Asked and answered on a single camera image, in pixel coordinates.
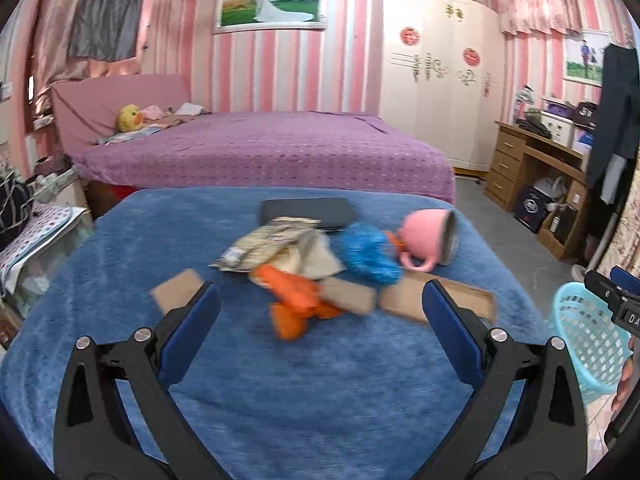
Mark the small framed couple photo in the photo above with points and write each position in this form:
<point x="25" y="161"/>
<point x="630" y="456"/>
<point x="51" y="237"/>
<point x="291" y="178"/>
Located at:
<point x="585" y="60"/>

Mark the cyan plastic laundry basket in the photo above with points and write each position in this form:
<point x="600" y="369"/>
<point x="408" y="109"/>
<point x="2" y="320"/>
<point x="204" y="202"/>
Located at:
<point x="580" y="325"/>

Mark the purple dotted bed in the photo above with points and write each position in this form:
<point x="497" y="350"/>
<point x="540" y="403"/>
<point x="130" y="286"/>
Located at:
<point x="275" y="150"/>

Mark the framed wedding picture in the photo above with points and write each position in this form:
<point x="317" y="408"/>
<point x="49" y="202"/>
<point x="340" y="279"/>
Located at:
<point x="270" y="5"/>

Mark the polka dot cloth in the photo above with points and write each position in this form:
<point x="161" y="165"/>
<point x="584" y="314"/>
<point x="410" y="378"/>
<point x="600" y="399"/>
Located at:
<point x="45" y="232"/>

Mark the white appliance under desk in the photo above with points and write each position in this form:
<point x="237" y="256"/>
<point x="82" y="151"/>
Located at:
<point x="549" y="190"/>

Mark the grey hanging cloth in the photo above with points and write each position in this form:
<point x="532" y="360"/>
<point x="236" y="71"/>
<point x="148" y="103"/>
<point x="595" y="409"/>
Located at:
<point x="107" y="15"/>

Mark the person's right hand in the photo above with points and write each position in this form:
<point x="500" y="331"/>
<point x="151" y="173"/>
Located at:
<point x="625" y="370"/>

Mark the wooden desk with drawers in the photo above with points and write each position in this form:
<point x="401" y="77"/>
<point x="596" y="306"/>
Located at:
<point x="507" y="160"/>

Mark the white cloth on bed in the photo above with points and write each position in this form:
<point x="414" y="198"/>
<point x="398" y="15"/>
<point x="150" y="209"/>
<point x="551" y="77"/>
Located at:
<point x="190" y="108"/>

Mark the yellow duck plush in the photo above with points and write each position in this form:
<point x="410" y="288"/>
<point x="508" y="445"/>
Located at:
<point x="129" y="117"/>

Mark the dark hanging jacket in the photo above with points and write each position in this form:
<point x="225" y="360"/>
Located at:
<point x="615" y="110"/>

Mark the white stand pole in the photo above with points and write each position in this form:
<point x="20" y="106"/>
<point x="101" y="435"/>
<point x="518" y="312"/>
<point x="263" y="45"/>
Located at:
<point x="602" y="240"/>

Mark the small cardboard piece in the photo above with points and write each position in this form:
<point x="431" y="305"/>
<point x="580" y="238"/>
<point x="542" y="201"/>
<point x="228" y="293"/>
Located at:
<point x="350" y="297"/>
<point x="175" y="287"/>

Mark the pink bed headboard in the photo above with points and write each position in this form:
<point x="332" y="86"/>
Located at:
<point x="95" y="100"/>

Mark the pink cloth on bed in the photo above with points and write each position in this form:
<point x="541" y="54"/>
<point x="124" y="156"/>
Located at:
<point x="152" y="111"/>

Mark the beige cloth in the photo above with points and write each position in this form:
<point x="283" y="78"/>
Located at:
<point x="317" y="260"/>

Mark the black quilted case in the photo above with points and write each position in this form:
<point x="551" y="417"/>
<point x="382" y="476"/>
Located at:
<point x="305" y="210"/>

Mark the black bag on desk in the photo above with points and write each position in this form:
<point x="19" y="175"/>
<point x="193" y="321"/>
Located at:
<point x="532" y="127"/>

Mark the white storage box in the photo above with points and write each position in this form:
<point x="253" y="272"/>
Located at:
<point x="557" y="127"/>

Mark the pink mug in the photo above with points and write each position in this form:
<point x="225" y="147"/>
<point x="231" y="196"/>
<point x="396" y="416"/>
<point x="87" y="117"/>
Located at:
<point x="425" y="235"/>

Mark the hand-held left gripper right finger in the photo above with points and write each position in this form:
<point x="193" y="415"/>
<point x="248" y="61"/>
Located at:
<point x="450" y="327"/>

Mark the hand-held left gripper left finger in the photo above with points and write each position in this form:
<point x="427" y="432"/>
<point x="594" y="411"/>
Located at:
<point x="192" y="330"/>

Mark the beige snack packet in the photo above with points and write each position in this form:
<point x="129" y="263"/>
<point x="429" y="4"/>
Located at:
<point x="260" y="245"/>

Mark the cream wardrobe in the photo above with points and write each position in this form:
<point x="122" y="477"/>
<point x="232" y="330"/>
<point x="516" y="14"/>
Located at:
<point x="440" y="100"/>

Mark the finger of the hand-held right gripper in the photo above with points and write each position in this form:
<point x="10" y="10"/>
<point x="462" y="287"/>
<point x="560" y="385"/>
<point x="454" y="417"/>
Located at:
<point x="625" y="276"/>
<point x="602" y="287"/>

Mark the large cardboard sheet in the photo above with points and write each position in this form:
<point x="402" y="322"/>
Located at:
<point x="405" y="300"/>

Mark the blue fleece blanket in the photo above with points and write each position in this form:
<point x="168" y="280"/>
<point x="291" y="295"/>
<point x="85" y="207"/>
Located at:
<point x="320" y="385"/>

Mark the pink floral curtain valance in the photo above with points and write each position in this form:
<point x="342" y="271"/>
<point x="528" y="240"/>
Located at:
<point x="545" y="5"/>

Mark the floral cloth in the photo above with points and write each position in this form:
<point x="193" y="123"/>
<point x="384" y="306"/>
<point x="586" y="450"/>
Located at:
<point x="625" y="230"/>

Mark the black box with emblem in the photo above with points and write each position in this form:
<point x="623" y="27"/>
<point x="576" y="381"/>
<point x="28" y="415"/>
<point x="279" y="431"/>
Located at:
<point x="531" y="207"/>

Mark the pink satin curtain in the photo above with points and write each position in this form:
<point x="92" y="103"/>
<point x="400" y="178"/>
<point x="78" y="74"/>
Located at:
<point x="55" y="60"/>

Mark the dark plaid bag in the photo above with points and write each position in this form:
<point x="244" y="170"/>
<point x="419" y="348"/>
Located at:
<point x="15" y="205"/>

